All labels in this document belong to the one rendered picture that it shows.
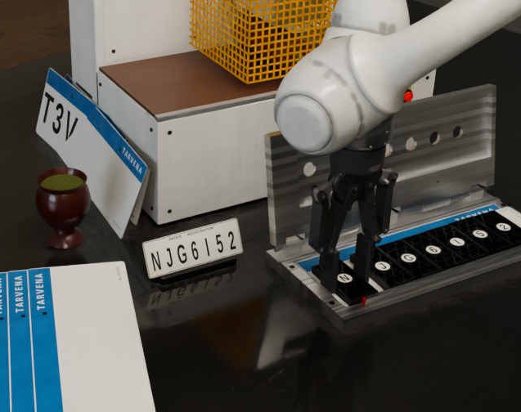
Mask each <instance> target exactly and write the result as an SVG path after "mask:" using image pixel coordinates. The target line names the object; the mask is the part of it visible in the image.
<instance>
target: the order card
mask: <svg viewBox="0 0 521 412"><path fill-rule="evenodd" d="M142 247H143V252H144V256H145V260H146V268H147V272H148V276H149V278H150V279H152V278H155V277H158V276H162V275H167V274H169V273H173V272H175V271H180V270H184V269H187V268H190V267H193V266H198V265H201V264H204V263H207V262H212V261H215V260H218V259H221V258H226V257H230V256H232V255H236V254H238V253H243V248H242V243H241V239H240V231H239V226H238V221H237V219H236V218H232V219H230V220H226V221H223V222H218V223H214V224H211V225H207V226H202V227H199V228H195V229H192V230H189V231H183V232H180V233H177V234H174V235H168V236H165V237H162V238H158V239H155V240H150V241H146V242H143V243H142Z"/></svg>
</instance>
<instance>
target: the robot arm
mask: <svg viewBox="0 0 521 412"><path fill-rule="evenodd" d="M520 16H521V0H453V1H451V2H449V3H448V4H447V5H446V6H444V7H442V8H440V9H438V10H437V11H435V12H434V13H432V14H431V15H429V16H426V17H425V18H424V19H422V20H420V21H418V22H416V23H414V24H413V25H410V19H409V12H408V8H407V4H406V0H338V1H337V3H336V5H335V8H334V10H333V12H332V15H331V19H330V27H329V28H328V29H327V30H326V32H325V35H324V38H323V40H322V42H321V45H320V46H319V47H317V48H315V49H313V50H312V51H310V52H309V53H308V54H307V55H306V56H305V57H304V58H302V59H301V60H300V61H299V62H298V63H297V64H296V65H295V66H294V67H293V68H292V69H291V70H290V71H289V73H288V74H287V75H286V76H285V77H284V78H283V80H282V82H281V85H280V86H279V88H278V90H277V93H276V97H275V101H274V109H273V111H274V119H275V122H276V124H277V125H278V128H279V129H280V131H281V134H282V135H283V137H284V138H285V139H286V140H287V141H288V142H289V144H290V145H291V146H292V147H293V148H295V149H296V150H298V151H300V152H302V153H304V154H308V155H326V154H330V166H331V171H330V175H329V176H328V178H327V183H325V184H323V185H322V186H319V187H318V186H316V185H313V186H312V187H311V188H310V192H311V196H312V214H311V222H310V231H309V240H308V245H309V246H311V247H312V248H313V249H314V250H315V251H317V252H318V253H319V254H320V260H319V267H320V268H321V285H322V286H323V287H324V288H325V289H327V290H328V291H329V292H330V293H331V294H333V293H336V289H337V279H338V271H339V255H340V251H338V250H337V249H336V245H337V243H338V240H339V236H340V233H341V230H342V227H343V224H344V220H345V218H346V215H347V212H348V211H350V210H351V207H352V205H353V203H354V202H355V201H357V202H358V207H359V213H360V218H361V223H362V232H363V233H364V234H362V233H358V234H357V242H356V250H355V258H354V267H353V270H354V271H355V272H356V273H357V274H358V275H360V276H361V277H362V278H363V279H364V280H366V281H367V282H369V278H370V270H371V258H372V257H374V255H375V243H377V244H378V243H380V242H381V240H382V238H381V237H380V235H381V234H382V233H383V234H387V233H388V232H389V225H390V217H391V208H392V200H393V188H394V185H395V183H396V180H397V177H398V174H397V173H395V172H394V171H393V170H391V169H390V168H388V167H386V166H385V167H384V160H385V153H386V145H387V144H388V143H389V142H390V141H391V140H392V138H393V129H394V121H395V114H396V112H398V111H399V110H400V109H401V108H402V105H403V101H404V95H405V93H406V90H407V89H408V88H409V87H410V86H411V85H412V84H413V83H415V82H416V81H418V80H419V79H421V78H423V77H424V76H425V75H427V74H429V73H430V72H432V71H434V70H435V69H437V68H438V67H440V66H441V65H443V64H445V63H447V62H448V61H449V60H451V59H453V58H454V57H456V56H458V55H460V54H461V53H462V52H464V51H465V50H467V49H469V48H470V47H472V46H473V45H475V44H476V43H478V42H480V41H481V40H483V39H485V38H486V37H487V36H489V35H491V34H493V33H494V32H496V31H497V30H498V29H500V28H502V27H504V26H505V25H507V24H509V23H510V22H511V21H513V20H515V19H517V18H518V17H520ZM375 186H376V192H375V190H374V188H375ZM331 191H333V192H332V195H331V197H330V192H331ZM329 201H330V202H331V206H330V205H329ZM329 208H330V210H329ZM381 220H382V222H381Z"/></svg>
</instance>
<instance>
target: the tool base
mask: <svg viewBox="0 0 521 412"><path fill-rule="evenodd" d="M489 190H491V187H490V186H487V187H484V188H481V187H479V186H477V185H473V186H471V191H470V192H467V193H464V194H461V195H456V196H452V197H451V203H450V204H448V205H445V206H442V207H440V208H435V209H431V210H429V211H425V212H422V213H421V212H420V210H421V206H418V207H415V208H410V209H407V210H404V211H401V212H398V213H395V212H394V211H393V210H392V209H391V217H390V225H389V232H388V233H387V234H383V233H382V234H381V235H380V237H383V236H386V235H391V234H394V233H397V232H399V231H404V230H407V229H411V228H413V227H416V226H421V225H424V224H427V223H430V222H435V221H437V220H441V219H443V218H446V217H451V216H454V215H457V214H460V213H465V212H468V211H471V210H474V209H476V208H481V207H484V206H488V205H490V204H495V205H496V206H498V207H499V208H505V207H509V206H507V205H505V206H501V204H503V203H502V202H501V200H500V199H498V198H497V197H495V198H494V197H493V196H491V195H490V194H488V193H487V192H486V191H489ZM358 227H359V228H358V231H355V232H353V233H350V234H346V235H341V236H340V237H339V240H338V243H337V245H336V249H337V250H339V249H344V248H347V247H350V246H353V245H355V244H356V242H357V234H358V233H362V234H364V233H363V232H362V224H361V223H358ZM308 240H309V238H306V239H304V240H300V239H299V238H298V237H297V236H292V237H289V238H286V244H284V245H282V246H278V247H275V248H274V249H271V250H268V251H267V252H266V263H267V264H269V265H270V266H271V267H272V268H273V269H274V270H275V271H276V272H277V273H278V274H279V275H281V276H282V277H283V278H284V279H285V280H286V281H287V282H288V283H289V284H290V285H292V286H293V287H294V288H295V289H296V290H297V291H298V292H299V293H300V294H301V295H302V296H304V297H305V298H306V299H307V300H308V301H309V302H310V303H311V304H312V305H313V306H314V307H315V308H316V309H317V310H318V311H319V312H320V313H321V314H322V315H323V316H324V317H325V318H327V319H328V320H329V321H330V322H331V323H332V324H333V325H334V326H335V327H336V328H337V329H339V330H340V331H341V332H342V333H345V332H348V331H350V330H353V329H357V328H360V327H362V326H365V325H368V324H371V323H374V322H376V321H379V320H383V319H386V318H388V317H390V316H395V315H397V314H400V313H403V312H405V311H409V310H411V309H414V308H417V307H421V306H423V305H426V304H429V303H431V302H435V301H437V300H440V299H443V298H447V297H450V296H452V295H454V294H457V293H461V292H464V291H466V290H469V289H473V288H475V287H478V286H480V285H483V284H487V283H490V282H493V281H495V280H499V279H501V278H504V277H506V276H509V275H513V274H516V273H518V272H521V253H518V254H515V255H513V256H510V257H506V258H503V259H501V260H498V261H495V262H491V263H488V264H486V265H483V266H479V267H476V268H474V269H471V270H468V271H464V272H461V273H459V274H456V275H452V276H449V277H447V278H444V279H441V280H437V281H434V282H432V283H429V284H425V285H422V286H420V287H417V288H414V289H410V290H407V291H405V292H402V293H398V294H395V295H393V296H390V297H387V298H383V299H380V300H378V301H375V302H371V303H368V304H366V305H365V304H364V303H363V302H360V303H358V304H355V305H352V306H350V307H344V306H343V305H342V304H341V303H340V302H338V301H337V300H336V299H335V298H334V297H333V296H332V295H330V294H329V293H328V292H327V291H326V290H325V289H323V288H322V287H321V286H320V285H319V284H318V283H317V282H316V281H315V280H314V279H313V278H312V277H311V276H310V275H309V274H307V273H306V272H305V271H304V270H303V269H302V268H301V267H299V266H298V265H297V262H300V261H303V260H306V259H309V258H314V257H316V256H320V254H319V253H318V252H317V251H315V250H314V249H313V248H312V247H311V246H309V245H308ZM291 265H293V266H295V268H290V266H291ZM330 301H333V302H335V304H334V305H331V304H329V302H330Z"/></svg>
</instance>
